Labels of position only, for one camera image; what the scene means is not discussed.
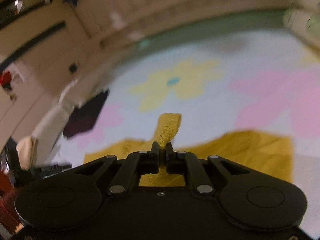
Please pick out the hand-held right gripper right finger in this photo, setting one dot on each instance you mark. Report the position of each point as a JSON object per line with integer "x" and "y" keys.
{"x": 170, "y": 158}

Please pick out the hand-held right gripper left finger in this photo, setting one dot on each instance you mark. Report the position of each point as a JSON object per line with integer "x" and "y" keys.
{"x": 155, "y": 156}

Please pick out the yellow small garment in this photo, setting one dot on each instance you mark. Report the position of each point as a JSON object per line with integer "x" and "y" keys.
{"x": 255, "y": 152}

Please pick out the white cloth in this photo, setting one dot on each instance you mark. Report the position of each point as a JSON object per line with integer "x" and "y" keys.
{"x": 53, "y": 120}

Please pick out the dark cloth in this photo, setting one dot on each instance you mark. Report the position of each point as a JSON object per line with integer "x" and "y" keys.
{"x": 86, "y": 116}

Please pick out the flower print bed sheet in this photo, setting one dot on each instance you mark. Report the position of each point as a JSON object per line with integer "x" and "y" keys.
{"x": 200, "y": 85}

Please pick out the red item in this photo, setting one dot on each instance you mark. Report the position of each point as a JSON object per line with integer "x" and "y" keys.
{"x": 5, "y": 78}

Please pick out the wooden bed frame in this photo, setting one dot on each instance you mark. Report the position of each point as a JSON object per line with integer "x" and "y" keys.
{"x": 180, "y": 7}

